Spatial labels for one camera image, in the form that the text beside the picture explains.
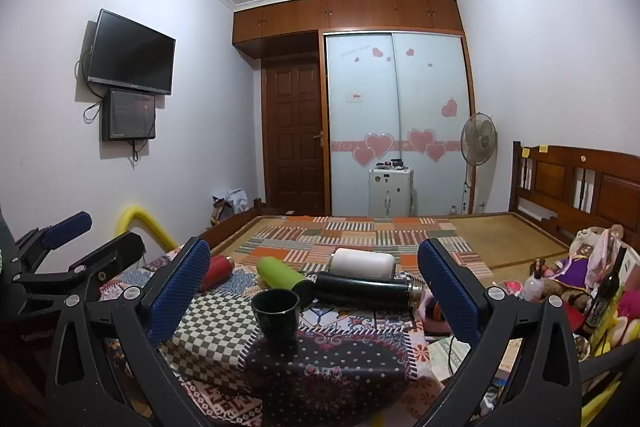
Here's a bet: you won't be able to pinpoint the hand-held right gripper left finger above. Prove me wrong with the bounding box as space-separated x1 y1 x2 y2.
44 237 221 427

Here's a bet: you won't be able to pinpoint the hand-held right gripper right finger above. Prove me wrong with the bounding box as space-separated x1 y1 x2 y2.
415 237 584 427

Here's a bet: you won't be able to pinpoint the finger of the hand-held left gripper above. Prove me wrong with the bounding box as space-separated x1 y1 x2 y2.
12 231 146 308
12 211 94 279

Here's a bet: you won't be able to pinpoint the black cup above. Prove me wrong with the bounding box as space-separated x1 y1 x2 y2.
251 289 301 349

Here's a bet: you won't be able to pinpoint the yellow foam tube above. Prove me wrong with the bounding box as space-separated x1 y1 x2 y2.
113 205 179 254

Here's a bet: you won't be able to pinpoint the red bottle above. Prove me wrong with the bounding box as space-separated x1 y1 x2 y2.
199 255 236 293

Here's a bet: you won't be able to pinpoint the checkered cloth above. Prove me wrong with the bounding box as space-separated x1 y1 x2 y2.
159 291 262 379

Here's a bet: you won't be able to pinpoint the woven straw mat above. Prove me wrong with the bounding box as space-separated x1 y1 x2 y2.
209 212 572 272

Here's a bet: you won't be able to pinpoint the small white pump bottle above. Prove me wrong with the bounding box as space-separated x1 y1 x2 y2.
522 268 546 303

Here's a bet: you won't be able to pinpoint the wooden bed footboard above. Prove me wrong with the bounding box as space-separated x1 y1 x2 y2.
197 199 264 254

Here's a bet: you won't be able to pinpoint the black thermos flask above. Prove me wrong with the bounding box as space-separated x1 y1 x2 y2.
314 271 427 309

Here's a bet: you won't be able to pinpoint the green bottle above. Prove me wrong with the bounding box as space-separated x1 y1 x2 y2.
256 256 315 306

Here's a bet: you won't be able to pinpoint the pile of bags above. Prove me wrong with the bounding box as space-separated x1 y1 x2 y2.
210 189 250 226

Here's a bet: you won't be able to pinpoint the striped patchwork blanket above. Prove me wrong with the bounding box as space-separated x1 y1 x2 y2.
234 215 495 279

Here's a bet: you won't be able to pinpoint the plush toy in purple dress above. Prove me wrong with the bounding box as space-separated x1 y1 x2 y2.
542 227 626 304

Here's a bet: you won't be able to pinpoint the dark floral cloth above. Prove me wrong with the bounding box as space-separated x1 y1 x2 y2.
239 323 427 427

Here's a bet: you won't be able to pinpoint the dark wine bottle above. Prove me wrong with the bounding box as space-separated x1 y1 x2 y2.
584 246 627 334

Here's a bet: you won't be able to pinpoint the standing fan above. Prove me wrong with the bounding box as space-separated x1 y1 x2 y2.
459 112 499 214

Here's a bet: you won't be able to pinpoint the wooden bed headboard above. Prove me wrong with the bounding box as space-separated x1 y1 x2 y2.
510 140 640 254

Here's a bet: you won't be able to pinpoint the pink fluffy toy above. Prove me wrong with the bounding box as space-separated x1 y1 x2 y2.
617 291 640 324

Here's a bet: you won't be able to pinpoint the glass sliding wardrobe doors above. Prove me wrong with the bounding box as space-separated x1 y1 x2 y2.
323 31 474 218

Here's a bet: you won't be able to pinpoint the brown wooden door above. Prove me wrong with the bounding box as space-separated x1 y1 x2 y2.
261 57 327 216

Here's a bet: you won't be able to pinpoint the wooden overhead cabinet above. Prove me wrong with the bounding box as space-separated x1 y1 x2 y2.
232 0 464 58

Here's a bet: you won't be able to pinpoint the small black wall monitor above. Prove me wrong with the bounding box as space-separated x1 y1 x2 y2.
102 89 158 143

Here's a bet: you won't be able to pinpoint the black wall television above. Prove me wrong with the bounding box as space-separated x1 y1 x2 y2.
85 9 177 96

